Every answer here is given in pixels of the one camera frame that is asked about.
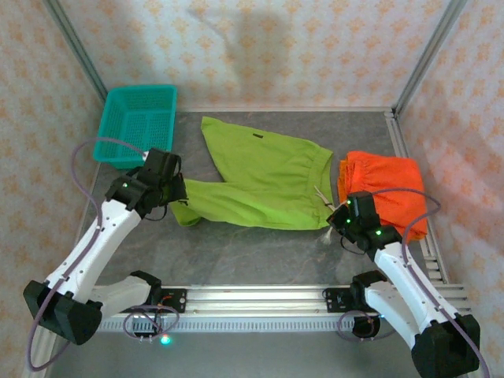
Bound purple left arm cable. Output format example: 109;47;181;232
25;136;180;374

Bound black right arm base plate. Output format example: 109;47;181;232
322;288;379;315

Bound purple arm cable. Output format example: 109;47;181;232
336;187;491;378
25;136;180;374

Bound teal plastic basket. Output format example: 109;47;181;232
92;83;178;171

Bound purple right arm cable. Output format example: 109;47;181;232
336;187;491;378

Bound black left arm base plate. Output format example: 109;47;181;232
129;288;187;315

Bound black controller box with LED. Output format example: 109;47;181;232
131;314;172;347

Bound aluminium table edge rail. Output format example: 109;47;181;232
176;105;395;114

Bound aluminium frame post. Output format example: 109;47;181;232
392;0;469;117
43;0;107;95

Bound grey slotted cable duct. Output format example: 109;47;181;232
96;319;398;333

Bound lime green shorts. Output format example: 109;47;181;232
169;116;335;231

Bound aluminium lower frame bar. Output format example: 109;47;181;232
21;338;60;378

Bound red-orange shorts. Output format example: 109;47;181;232
339;150;428;239

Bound black round cable cap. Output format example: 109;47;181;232
351;314;382;340

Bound light orange shorts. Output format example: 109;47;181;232
337;155;429;243

